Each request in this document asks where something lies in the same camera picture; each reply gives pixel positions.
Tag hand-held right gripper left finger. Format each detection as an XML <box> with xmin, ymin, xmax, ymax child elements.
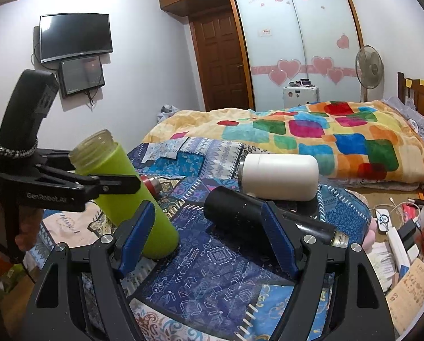
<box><xmin>34</xmin><ymin>201</ymin><xmax>157</xmax><ymax>341</ymax></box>

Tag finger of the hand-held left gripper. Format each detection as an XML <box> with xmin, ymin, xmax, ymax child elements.
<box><xmin>36</xmin><ymin>148</ymin><xmax>77</xmax><ymax>172</ymax></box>
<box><xmin>41</xmin><ymin>169</ymin><xmax>142</xmax><ymax>197</ymax></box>

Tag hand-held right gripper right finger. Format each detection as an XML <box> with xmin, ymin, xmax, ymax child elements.
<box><xmin>260</xmin><ymin>201</ymin><xmax>395</xmax><ymax>341</ymax></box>

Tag green cup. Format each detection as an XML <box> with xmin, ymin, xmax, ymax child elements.
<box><xmin>68</xmin><ymin>130</ymin><xmax>180</xmax><ymax>259</ymax></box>

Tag red cup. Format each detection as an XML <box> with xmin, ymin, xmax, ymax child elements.
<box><xmin>140</xmin><ymin>175</ymin><xmax>162</xmax><ymax>193</ymax></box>

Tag black cup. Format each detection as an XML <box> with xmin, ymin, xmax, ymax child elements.
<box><xmin>203</xmin><ymin>186</ymin><xmax>350</xmax><ymax>248</ymax></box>

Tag white cup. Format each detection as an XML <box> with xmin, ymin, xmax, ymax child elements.
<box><xmin>238</xmin><ymin>154</ymin><xmax>320</xmax><ymax>201</ymax></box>

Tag person's left hand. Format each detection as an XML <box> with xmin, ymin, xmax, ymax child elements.
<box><xmin>15</xmin><ymin>208</ymin><xmax>45</xmax><ymax>253</ymax></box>

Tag blue patterned blanket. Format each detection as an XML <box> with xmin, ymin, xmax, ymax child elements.
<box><xmin>41</xmin><ymin>137</ymin><xmax>373</xmax><ymax>341</ymax></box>

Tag grey bag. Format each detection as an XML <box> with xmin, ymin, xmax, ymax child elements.
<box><xmin>158</xmin><ymin>104</ymin><xmax>179</xmax><ymax>122</ymax></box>

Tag colourful squares blanket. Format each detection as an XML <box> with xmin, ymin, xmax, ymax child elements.
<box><xmin>141</xmin><ymin>100</ymin><xmax>424</xmax><ymax>190</ymax></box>

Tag black power adapter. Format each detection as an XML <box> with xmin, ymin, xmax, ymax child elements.
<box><xmin>400</xmin><ymin>219</ymin><xmax>417</xmax><ymax>239</ymax></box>

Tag printed paper booklet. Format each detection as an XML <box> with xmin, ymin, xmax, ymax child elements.
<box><xmin>386</xmin><ymin>259</ymin><xmax>424</xmax><ymax>335</ymax></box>

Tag white suitcase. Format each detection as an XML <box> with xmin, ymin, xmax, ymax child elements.
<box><xmin>282</xmin><ymin>85</ymin><xmax>320</xmax><ymax>108</ymax></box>

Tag brown wooden door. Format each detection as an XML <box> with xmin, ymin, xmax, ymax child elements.
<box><xmin>190</xmin><ymin>10</ymin><xmax>254</xmax><ymax>112</ymax></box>

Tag grey pillow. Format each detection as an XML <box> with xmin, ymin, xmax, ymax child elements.
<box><xmin>383</xmin><ymin>96</ymin><xmax>424</xmax><ymax>144</ymax></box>

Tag standing fan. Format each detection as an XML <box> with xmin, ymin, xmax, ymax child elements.
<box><xmin>355</xmin><ymin>44</ymin><xmax>385</xmax><ymax>103</ymax></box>

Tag wooden bed headboard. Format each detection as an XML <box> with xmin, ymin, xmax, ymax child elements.
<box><xmin>397</xmin><ymin>72</ymin><xmax>424</xmax><ymax>115</ymax></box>

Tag wooden wardrobe frosted sliding doors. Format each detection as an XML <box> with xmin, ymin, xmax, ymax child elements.
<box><xmin>157</xmin><ymin>0</ymin><xmax>368</xmax><ymax>112</ymax></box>

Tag black monitor cable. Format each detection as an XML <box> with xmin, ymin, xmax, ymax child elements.
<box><xmin>84</xmin><ymin>90</ymin><xmax>101</xmax><ymax>108</ymax></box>

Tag small black wall monitor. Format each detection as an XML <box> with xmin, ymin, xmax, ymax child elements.
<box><xmin>58</xmin><ymin>56</ymin><xmax>105</xmax><ymax>97</ymax></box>

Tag black wall television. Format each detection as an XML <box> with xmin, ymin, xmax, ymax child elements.
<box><xmin>39</xmin><ymin>13</ymin><xmax>114</xmax><ymax>64</ymax></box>

